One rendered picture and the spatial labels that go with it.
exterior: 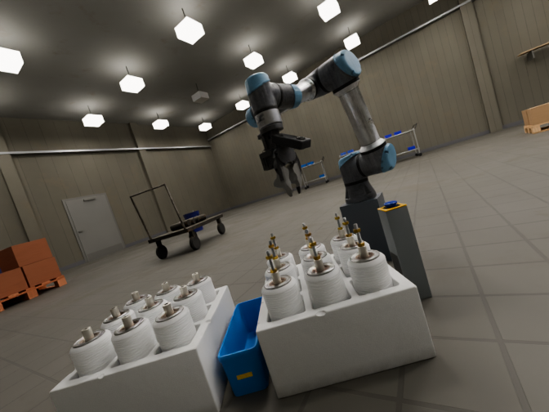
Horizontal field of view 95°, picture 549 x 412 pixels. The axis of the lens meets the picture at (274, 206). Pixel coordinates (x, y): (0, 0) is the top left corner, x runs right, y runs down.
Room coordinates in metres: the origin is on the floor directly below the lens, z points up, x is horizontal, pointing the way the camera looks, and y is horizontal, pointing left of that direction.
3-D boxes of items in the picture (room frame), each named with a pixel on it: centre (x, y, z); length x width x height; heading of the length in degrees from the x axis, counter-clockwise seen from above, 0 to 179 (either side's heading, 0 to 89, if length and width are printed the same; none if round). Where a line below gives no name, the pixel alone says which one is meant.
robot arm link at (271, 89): (0.77, -0.06, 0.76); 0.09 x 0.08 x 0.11; 130
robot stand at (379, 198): (1.26, -0.43, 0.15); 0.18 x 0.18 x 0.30; 58
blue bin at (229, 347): (0.77, 0.20, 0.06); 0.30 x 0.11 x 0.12; 177
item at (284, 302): (0.65, 0.05, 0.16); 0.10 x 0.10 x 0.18
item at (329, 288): (0.64, -0.06, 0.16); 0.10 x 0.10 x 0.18
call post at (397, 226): (0.82, -0.37, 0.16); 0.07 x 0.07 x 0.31; 87
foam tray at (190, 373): (0.79, 0.47, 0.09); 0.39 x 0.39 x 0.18; 88
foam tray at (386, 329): (0.76, -0.07, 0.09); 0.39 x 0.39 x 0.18; 87
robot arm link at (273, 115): (0.77, -0.06, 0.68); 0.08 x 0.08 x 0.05
